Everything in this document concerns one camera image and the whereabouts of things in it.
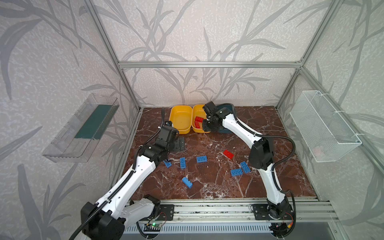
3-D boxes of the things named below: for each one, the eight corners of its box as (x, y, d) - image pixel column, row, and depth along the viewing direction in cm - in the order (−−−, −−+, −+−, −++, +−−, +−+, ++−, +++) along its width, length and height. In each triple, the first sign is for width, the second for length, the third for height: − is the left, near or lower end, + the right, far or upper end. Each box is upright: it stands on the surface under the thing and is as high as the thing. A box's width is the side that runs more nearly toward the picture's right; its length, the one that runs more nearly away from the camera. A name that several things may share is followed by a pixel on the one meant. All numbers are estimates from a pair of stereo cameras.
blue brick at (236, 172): (231, 176, 87) (232, 175, 86) (230, 171, 89) (230, 169, 88) (242, 174, 88) (242, 173, 86) (240, 169, 90) (241, 167, 88)
